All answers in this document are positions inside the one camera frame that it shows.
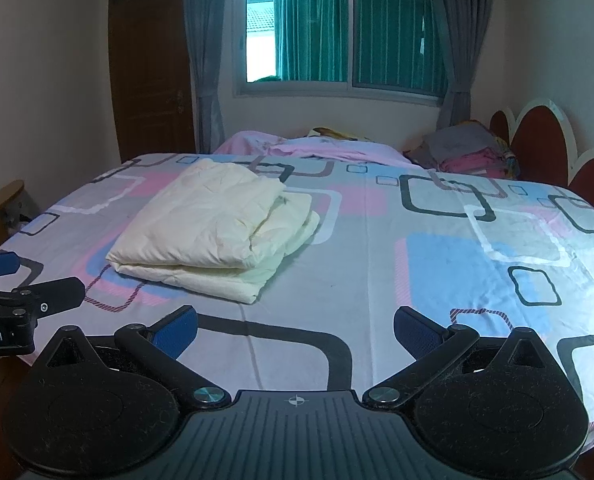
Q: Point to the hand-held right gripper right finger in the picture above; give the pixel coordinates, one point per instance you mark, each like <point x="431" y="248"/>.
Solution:
<point x="417" y="331"/>

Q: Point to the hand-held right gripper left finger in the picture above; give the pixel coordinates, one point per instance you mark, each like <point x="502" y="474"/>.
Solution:
<point x="176" y="331"/>

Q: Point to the cream white blanket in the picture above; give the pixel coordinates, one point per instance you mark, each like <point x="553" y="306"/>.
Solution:
<point x="207" y="230"/>

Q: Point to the pink folded clothes pile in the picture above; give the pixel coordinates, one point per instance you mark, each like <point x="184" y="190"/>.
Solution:
<point x="477" y="164"/>

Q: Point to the bed with patterned sheet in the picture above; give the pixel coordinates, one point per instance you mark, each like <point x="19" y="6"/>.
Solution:
<point x="402" y="260"/>

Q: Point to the pink blanket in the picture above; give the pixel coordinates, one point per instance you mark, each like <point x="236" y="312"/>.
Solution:
<point x="327" y="149"/>

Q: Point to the yellow printed cloth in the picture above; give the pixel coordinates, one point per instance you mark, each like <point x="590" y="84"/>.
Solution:
<point x="337" y="134"/>

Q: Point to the red and white headboard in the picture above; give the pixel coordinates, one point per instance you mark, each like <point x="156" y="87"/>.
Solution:
<point x="542" y="140"/>

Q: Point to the brown wooden door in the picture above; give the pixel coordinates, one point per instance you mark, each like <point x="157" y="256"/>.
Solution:
<point x="147" y="70"/>

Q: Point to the grey curtain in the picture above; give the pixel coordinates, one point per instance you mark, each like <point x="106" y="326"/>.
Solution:
<point x="204" y="50"/>
<point x="462" y="35"/>

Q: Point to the sliding glass window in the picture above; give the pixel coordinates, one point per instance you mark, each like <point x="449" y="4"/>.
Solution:
<point x="259" y="35"/>

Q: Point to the green striped curtain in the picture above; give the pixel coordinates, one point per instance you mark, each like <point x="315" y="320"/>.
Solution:
<point x="317" y="35"/>

